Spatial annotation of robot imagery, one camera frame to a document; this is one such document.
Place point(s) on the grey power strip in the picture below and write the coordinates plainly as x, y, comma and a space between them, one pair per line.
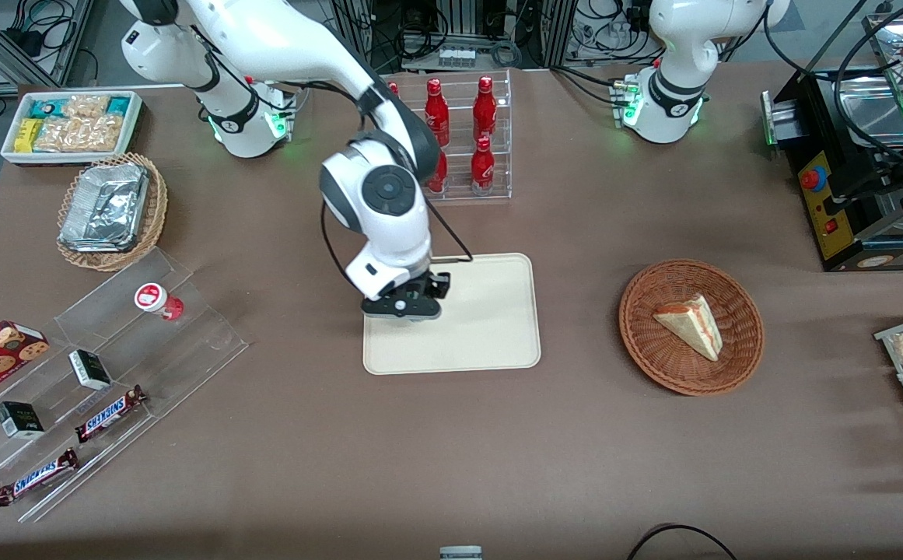
457, 56

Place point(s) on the small black box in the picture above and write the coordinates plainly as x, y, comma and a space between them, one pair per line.
89, 369
19, 420

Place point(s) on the large clear nut bag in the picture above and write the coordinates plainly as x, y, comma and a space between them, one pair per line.
82, 134

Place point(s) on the silver foil tray stack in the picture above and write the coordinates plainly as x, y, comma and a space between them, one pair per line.
105, 206

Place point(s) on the small clear nut bag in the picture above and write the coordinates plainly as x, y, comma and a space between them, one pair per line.
87, 105

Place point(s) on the snickers chocolate bar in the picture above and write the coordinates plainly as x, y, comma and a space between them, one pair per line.
37, 476
109, 414

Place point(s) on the beige plastic tray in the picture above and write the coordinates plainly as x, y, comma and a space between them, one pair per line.
490, 327

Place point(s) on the red gum bottle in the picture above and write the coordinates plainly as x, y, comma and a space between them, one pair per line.
157, 300

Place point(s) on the teal snack pack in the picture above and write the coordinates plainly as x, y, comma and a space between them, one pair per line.
118, 105
47, 108

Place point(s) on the clear acrylic bottle rack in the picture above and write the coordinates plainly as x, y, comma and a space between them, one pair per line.
498, 155

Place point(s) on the tan wicker basket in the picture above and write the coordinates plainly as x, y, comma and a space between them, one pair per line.
157, 202

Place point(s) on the triangle sandwich wedge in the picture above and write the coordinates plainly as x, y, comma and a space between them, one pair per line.
692, 327

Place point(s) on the yellow snack pack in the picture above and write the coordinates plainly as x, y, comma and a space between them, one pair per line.
27, 134

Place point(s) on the round brown wicker basket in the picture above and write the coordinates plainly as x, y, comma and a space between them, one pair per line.
691, 327

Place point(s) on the clear acrylic stepped display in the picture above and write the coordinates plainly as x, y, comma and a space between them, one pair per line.
148, 365

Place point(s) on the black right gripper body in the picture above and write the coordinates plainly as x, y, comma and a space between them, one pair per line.
430, 285

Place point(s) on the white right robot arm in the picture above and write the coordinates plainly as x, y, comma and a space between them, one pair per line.
373, 194

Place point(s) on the black toaster oven machine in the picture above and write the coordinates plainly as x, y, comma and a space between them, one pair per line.
848, 179

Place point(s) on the white snack bin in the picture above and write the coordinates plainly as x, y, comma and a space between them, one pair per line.
134, 117

